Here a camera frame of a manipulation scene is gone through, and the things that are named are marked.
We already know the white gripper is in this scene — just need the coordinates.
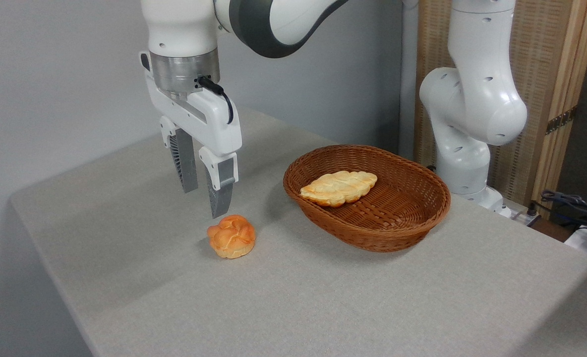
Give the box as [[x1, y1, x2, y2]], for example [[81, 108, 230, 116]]
[[139, 51, 242, 219]]

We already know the pale braided bread loaf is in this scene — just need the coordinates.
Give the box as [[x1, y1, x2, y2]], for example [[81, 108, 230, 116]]
[[300, 171, 378, 207]]

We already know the round orange bread bun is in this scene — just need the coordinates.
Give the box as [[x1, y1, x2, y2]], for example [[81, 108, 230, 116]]
[[207, 215, 256, 259]]

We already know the grey tablecloth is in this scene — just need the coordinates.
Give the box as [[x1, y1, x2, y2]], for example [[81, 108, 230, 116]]
[[10, 105, 587, 357]]

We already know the brown oval wicker basket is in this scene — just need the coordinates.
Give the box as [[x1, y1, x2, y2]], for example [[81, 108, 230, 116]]
[[283, 145, 451, 253]]

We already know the wooden woven folding screen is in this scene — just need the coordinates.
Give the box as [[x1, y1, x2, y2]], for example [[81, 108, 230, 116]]
[[414, 0, 587, 206]]

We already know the metal screen hinge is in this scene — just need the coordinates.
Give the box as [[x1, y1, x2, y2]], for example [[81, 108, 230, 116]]
[[545, 107, 578, 135]]

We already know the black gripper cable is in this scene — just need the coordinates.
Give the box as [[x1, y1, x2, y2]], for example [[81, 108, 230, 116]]
[[194, 75, 235, 124]]

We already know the dark cable bundle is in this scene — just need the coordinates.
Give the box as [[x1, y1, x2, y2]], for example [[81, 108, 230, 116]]
[[539, 190, 587, 235]]

